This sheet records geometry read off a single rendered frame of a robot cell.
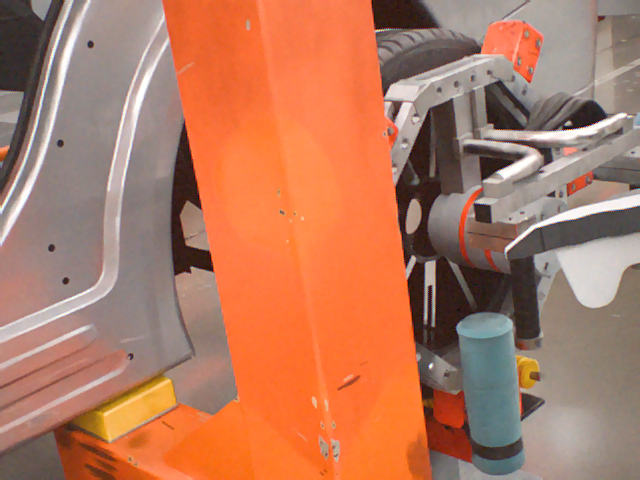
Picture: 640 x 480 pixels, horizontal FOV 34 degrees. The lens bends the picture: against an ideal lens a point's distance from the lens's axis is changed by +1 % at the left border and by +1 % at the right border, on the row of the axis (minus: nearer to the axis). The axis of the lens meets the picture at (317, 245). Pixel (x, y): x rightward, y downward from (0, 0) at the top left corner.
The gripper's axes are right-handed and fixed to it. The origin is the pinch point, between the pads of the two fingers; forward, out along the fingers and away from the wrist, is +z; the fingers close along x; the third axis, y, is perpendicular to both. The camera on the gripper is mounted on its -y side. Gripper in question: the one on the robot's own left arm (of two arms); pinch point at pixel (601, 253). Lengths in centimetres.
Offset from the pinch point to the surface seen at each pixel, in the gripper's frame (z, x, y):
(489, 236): -56, 76, 21
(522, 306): -57, 73, 32
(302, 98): -17, 53, -7
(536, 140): -76, 85, 12
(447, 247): -64, 98, 27
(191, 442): -9, 90, 37
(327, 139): -19, 55, -2
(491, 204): -55, 73, 16
